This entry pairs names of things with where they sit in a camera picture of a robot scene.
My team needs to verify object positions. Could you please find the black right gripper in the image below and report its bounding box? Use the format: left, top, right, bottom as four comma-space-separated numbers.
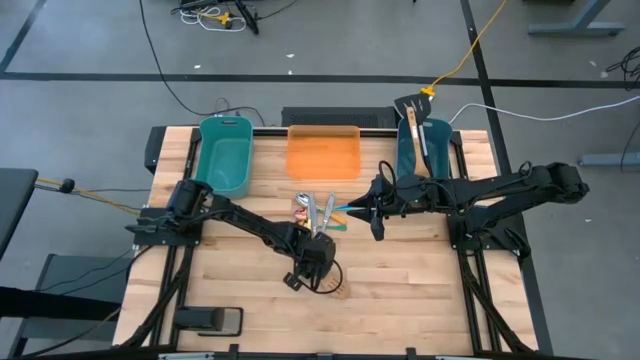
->
346, 184, 404, 242

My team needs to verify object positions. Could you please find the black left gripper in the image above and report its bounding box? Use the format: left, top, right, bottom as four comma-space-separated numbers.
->
283, 232, 337, 292

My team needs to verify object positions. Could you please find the knife with cream handle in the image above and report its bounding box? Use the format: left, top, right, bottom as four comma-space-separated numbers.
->
302, 199, 315, 235

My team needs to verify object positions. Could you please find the steel table knife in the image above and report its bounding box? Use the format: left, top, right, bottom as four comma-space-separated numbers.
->
307, 192, 320, 236

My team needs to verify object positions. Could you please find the slotted wooden spatula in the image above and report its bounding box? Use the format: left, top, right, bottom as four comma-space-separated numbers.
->
319, 277, 352, 300

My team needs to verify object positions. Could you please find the iridescent spoon blue handle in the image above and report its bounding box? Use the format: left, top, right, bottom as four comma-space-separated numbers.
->
293, 204, 362, 222

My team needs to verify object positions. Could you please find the plain wooden spatula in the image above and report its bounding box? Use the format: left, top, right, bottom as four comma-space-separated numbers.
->
405, 106, 432, 179

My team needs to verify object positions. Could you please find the black slotted spatula steel handle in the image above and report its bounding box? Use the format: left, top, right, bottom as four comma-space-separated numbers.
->
393, 93, 434, 161

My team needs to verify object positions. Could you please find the orange plastic tray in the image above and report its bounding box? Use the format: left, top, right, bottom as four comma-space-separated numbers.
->
286, 124, 362, 181

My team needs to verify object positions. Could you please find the blue plastic bin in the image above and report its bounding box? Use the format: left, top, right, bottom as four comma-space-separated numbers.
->
394, 117, 455, 181

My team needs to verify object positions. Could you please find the black vented computer case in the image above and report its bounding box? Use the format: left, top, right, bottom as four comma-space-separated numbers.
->
281, 106, 399, 129

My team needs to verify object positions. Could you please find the green plastic bin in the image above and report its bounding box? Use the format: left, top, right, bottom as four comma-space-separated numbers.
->
192, 115, 255, 200

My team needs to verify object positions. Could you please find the black stand on floor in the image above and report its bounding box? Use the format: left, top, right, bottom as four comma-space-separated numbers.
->
233, 0, 260, 35

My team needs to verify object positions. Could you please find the grey desk foot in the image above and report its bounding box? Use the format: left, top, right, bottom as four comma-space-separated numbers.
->
577, 152, 640, 168

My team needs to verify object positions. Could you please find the grey low shelf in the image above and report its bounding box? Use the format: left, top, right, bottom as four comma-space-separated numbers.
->
7, 253, 134, 360

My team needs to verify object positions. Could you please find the grey desk leg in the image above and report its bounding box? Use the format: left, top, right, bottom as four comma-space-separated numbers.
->
527, 0, 626, 37

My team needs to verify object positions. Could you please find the black flat bar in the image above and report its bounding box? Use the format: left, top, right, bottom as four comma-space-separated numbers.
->
0, 285, 121, 321

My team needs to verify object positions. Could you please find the black side table top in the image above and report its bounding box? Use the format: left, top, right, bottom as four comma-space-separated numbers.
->
0, 168, 40, 261

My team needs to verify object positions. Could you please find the black left wrist camera cable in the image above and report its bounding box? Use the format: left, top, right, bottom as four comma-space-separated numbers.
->
308, 258, 345, 296

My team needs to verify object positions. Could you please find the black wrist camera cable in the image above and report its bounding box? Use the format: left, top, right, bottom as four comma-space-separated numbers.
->
376, 159, 400, 195
308, 258, 345, 296

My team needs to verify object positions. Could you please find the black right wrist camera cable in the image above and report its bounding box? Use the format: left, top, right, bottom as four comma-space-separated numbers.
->
376, 159, 400, 195

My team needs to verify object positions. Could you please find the yellow extension cable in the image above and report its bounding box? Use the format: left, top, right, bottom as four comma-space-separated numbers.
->
421, 0, 509, 98

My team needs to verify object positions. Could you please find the black table-level camera mount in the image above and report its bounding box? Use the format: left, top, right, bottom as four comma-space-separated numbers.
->
172, 305, 245, 337

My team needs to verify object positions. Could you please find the black aluminium table frame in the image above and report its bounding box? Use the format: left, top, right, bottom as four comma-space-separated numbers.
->
112, 124, 554, 360

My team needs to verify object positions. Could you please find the white floor cable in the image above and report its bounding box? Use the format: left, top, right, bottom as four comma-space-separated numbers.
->
448, 94, 640, 125

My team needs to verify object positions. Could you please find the yellow cable with black sleeve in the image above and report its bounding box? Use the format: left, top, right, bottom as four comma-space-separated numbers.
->
34, 177, 144, 216

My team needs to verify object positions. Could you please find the long black floor cable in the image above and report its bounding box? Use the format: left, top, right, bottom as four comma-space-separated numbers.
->
138, 0, 266, 126

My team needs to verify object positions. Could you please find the coiled white cable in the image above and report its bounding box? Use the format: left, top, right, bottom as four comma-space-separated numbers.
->
178, 5, 248, 33

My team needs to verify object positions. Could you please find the black cable bundle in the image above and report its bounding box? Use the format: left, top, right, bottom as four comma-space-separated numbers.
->
605, 45, 640, 91

